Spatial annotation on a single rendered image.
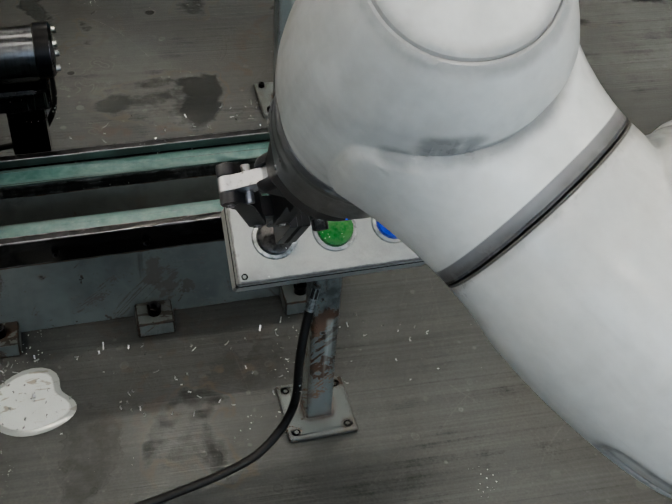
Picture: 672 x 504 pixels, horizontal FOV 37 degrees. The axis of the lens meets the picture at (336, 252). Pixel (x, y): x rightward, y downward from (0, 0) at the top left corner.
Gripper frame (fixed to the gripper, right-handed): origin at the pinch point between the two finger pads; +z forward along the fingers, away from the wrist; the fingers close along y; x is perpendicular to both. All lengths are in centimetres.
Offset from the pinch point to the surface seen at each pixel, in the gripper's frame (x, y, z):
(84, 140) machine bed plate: -24, 14, 61
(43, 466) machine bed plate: 15.7, 21.7, 29.7
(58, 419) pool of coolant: 11.5, 20.0, 32.8
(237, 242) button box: 0.2, 3.0, 8.2
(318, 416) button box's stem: 15.4, -5.0, 29.0
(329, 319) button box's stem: 6.7, -5.4, 17.8
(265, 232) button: -0.2, 0.8, 7.4
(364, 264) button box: 3.3, -7.0, 8.2
